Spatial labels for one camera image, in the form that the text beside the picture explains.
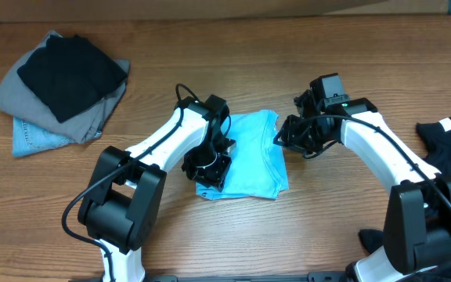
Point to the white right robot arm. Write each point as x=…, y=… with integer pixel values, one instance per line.
x=415, y=243

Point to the folded grey garment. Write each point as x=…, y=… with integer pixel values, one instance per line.
x=17, y=100

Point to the folded blue jeans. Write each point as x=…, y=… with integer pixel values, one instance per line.
x=31, y=139

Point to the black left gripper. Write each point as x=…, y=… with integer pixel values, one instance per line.
x=215, y=175

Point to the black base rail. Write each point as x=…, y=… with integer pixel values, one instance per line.
x=245, y=278

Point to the light blue printed t-shirt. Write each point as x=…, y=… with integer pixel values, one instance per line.
x=258, y=167

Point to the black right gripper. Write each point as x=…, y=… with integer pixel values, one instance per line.
x=290, y=139

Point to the folded black garment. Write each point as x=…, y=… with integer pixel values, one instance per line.
x=70, y=75

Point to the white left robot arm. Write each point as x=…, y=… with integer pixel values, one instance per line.
x=125, y=190

